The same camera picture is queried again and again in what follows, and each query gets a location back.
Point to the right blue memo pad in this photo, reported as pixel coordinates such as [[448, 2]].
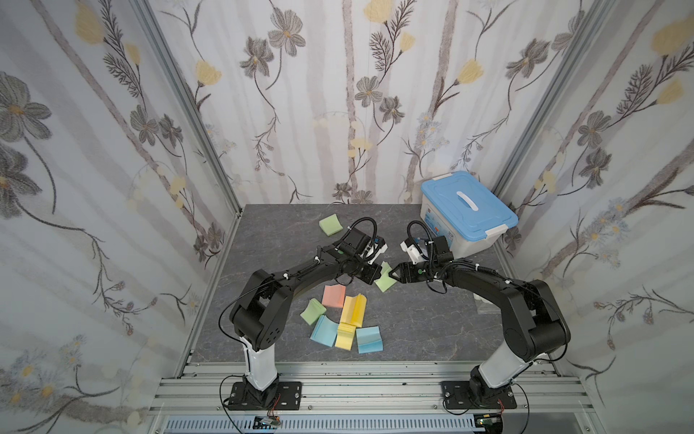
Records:
[[369, 340]]

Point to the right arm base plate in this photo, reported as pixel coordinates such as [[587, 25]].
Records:
[[466, 395]]

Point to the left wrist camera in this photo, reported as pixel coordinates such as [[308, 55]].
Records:
[[358, 244]]

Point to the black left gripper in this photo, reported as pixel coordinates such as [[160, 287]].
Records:
[[374, 274]]

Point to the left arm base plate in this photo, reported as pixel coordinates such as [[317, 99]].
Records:
[[279, 396]]

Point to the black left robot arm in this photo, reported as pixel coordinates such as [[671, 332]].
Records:
[[259, 315]]

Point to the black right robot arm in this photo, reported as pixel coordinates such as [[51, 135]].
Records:
[[532, 323]]

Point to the aluminium rail frame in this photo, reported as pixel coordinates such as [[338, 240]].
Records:
[[365, 397]]

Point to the white box with blue lid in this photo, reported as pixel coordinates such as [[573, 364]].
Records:
[[469, 216]]

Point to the large yellow memo pad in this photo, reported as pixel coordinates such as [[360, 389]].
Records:
[[354, 311]]

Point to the small circuit board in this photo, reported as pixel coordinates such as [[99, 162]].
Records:
[[266, 423]]

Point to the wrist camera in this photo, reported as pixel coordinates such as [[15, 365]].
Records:
[[436, 251], [358, 244]]

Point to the blue memo pad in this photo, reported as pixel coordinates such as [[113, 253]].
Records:
[[369, 340], [325, 331]]

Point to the green memo pad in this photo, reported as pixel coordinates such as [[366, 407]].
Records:
[[331, 225], [313, 311], [385, 281]]

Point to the small yellow memo pad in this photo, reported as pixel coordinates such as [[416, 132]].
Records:
[[345, 335]]

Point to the pink memo pad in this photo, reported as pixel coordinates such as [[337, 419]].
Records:
[[334, 296]]

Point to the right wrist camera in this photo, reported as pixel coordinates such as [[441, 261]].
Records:
[[436, 251]]

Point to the left blue memo pad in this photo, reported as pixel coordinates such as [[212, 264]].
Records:
[[325, 331]]

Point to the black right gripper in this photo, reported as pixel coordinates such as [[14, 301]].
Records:
[[408, 271]]

